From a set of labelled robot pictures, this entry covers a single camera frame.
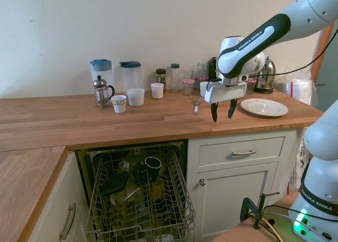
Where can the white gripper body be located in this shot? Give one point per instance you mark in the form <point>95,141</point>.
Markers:
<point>227,92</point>

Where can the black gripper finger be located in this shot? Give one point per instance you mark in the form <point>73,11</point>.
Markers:
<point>214,112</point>
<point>232,108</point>

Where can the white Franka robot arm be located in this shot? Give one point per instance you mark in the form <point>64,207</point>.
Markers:
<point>253,49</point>

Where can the built-in dishwasher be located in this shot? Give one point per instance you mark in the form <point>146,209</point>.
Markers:
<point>80,168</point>

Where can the plain white cup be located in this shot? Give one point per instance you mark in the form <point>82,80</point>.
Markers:
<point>202,90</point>

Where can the glass jar red checkered lid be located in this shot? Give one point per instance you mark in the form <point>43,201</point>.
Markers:
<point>251,87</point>

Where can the black bottle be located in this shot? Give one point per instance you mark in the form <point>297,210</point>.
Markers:
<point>212,67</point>

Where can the white plate gold rim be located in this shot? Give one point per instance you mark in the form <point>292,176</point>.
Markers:
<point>264,107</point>

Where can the small jar red checkered lid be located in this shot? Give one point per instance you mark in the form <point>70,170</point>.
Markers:
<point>188,88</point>

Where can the clear drinking glass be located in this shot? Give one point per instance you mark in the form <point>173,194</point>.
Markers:
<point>188,74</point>

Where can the stainless steel electric kettle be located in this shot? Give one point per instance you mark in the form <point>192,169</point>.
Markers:
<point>268,78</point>

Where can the clear jar green lid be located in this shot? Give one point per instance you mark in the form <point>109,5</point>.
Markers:
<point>174,78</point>

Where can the white ribbed cup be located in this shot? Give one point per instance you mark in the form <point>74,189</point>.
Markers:
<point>157,91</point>

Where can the dark spice jar black lid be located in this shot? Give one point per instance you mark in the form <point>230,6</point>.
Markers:
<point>161,78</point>

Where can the clear plastic bag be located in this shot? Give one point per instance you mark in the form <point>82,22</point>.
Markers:
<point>295,88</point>

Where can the round metal cabinet knob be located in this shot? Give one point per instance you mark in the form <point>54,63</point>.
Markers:
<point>202,182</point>

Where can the large white mug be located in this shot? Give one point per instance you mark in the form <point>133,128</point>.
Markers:
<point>136,98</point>

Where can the plastic bag black print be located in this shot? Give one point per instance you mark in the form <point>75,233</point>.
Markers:
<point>297,162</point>

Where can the black mug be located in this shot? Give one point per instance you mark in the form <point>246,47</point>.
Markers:
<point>155,173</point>

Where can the white kitchen base cabinet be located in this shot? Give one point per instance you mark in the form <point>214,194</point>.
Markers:
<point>52,199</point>
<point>237,199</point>

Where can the clear pitcher dark blue lid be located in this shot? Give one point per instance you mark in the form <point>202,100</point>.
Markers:
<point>130,78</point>

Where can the white cup patterned band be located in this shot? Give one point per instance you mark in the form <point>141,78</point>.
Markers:
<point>118,104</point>

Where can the black C clamp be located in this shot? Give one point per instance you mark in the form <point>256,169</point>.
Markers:
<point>248,203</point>

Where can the glass French press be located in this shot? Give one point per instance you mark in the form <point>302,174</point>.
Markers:
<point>101,94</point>

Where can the clear pitcher light blue lid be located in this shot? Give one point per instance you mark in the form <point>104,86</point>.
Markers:
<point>104,73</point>

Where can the black square lid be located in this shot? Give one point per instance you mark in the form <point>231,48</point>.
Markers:
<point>113,185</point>

